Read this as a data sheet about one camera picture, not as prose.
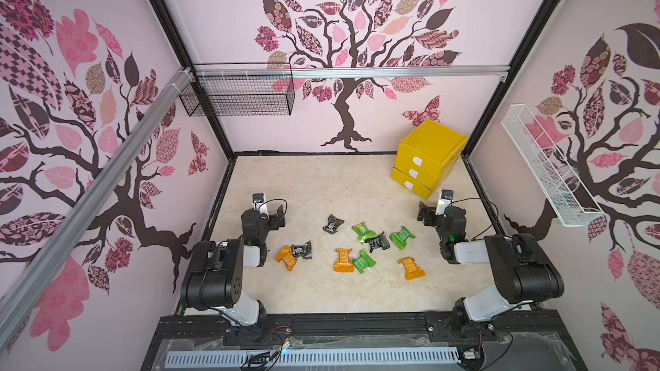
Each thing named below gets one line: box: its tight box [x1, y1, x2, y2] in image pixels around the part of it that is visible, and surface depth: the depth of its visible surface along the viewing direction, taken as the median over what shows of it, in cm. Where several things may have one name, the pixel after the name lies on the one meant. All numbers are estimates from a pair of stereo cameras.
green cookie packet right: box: [388, 225, 416, 250], surface depth 94 cm
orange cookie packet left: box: [275, 245, 298, 272], surface depth 89 cm
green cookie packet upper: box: [351, 221, 378, 245], surface depth 95 cm
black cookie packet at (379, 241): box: [364, 231, 391, 254], surface depth 92 cm
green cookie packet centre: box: [352, 249, 377, 274], surface depth 88 cm
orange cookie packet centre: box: [333, 248, 355, 274], surface depth 87 cm
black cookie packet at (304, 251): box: [290, 240, 312, 260], surface depth 91 cm
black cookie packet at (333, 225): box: [323, 213, 345, 235], surface depth 97 cm
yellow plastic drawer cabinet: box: [391, 118, 469, 201], surface depth 96 cm
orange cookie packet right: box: [397, 256, 427, 281], surface depth 87 cm
